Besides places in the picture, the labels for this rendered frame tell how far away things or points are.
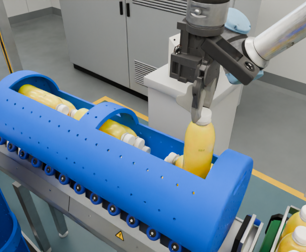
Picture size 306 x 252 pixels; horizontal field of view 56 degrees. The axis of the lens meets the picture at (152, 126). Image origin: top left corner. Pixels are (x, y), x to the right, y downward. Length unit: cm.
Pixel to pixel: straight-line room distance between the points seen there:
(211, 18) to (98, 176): 50
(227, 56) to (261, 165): 209
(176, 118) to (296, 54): 252
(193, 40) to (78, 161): 47
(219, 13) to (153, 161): 38
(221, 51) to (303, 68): 308
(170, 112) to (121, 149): 50
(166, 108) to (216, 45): 71
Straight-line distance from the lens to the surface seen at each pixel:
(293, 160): 275
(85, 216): 107
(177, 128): 125
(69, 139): 87
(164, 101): 122
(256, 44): 100
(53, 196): 116
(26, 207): 170
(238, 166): 71
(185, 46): 59
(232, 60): 55
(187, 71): 60
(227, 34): 106
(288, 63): 364
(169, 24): 263
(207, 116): 65
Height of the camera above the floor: 172
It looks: 37 degrees down
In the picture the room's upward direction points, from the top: straight up
